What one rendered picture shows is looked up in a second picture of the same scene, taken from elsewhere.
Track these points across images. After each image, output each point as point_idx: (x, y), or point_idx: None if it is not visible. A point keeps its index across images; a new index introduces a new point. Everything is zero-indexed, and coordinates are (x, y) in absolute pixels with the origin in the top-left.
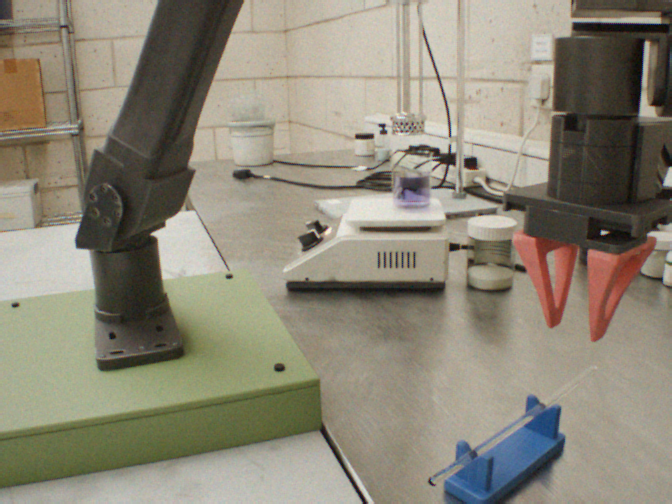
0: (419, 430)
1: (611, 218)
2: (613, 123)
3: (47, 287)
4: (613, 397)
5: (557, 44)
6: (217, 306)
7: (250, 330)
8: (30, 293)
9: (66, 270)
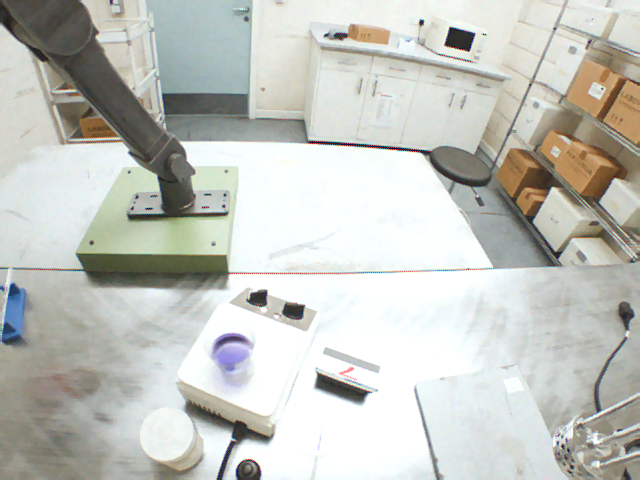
0: (55, 299)
1: None
2: None
3: (310, 190)
4: (0, 394)
5: None
6: (171, 233)
7: (133, 240)
8: (302, 185)
9: (340, 197)
